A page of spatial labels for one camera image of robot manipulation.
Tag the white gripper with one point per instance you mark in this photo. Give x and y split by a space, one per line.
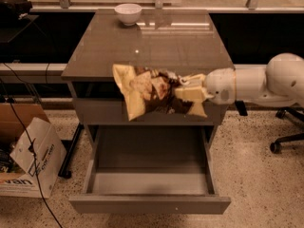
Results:
220 85

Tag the brown chip bag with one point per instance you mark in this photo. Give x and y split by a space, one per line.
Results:
152 90

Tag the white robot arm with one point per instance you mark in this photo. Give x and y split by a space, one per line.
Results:
279 84

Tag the grey drawer cabinet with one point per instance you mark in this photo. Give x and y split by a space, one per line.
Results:
182 40

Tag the open middle drawer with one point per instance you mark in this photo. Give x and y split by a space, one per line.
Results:
150 170

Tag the closed top drawer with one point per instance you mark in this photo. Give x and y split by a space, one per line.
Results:
101 112

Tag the black bag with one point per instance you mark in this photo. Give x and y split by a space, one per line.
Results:
14 9

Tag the white bowl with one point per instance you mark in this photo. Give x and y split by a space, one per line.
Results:
128 14

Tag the black table leg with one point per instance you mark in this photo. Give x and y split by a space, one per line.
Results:
70 147

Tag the cardboard box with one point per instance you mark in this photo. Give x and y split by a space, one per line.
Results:
35 149

